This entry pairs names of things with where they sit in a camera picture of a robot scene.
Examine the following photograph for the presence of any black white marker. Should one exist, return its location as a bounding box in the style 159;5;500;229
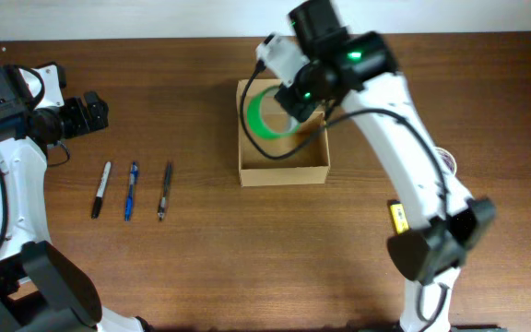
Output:
90;161;112;219

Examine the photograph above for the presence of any black pen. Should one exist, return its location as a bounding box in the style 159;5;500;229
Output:
158;161;172;221

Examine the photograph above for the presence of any blue pen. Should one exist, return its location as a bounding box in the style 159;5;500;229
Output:
124;161;138;221

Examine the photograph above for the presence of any white tape roll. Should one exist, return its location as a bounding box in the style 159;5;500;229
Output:
435;147;457;175

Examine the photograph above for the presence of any green tape roll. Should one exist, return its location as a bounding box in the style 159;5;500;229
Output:
246;86;301;140

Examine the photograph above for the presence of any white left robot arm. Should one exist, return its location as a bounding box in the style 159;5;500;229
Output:
0;62;153;331

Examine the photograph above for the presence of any open cardboard box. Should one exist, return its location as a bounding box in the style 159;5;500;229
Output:
236;79;331;187

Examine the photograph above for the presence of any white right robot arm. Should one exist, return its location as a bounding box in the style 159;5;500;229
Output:
261;1;496;331

